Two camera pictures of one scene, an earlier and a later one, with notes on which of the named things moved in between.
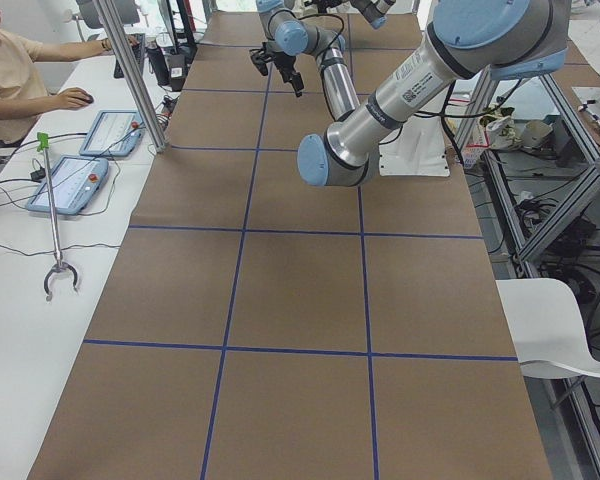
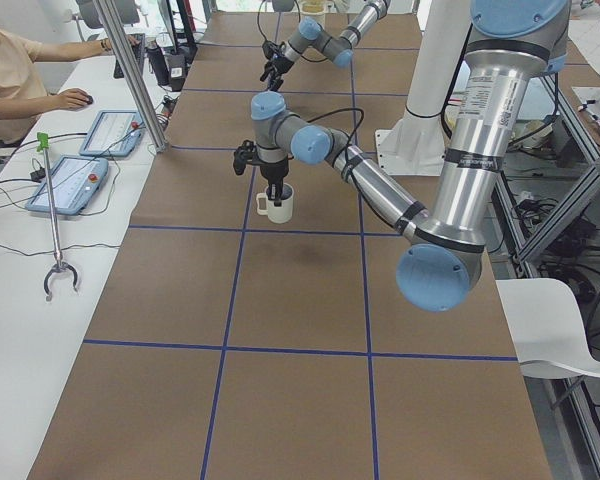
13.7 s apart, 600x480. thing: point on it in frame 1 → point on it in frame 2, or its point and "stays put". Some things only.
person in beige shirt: (13, 94) stays put
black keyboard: (139, 54) stays put
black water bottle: (159, 65) stays put
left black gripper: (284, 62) → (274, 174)
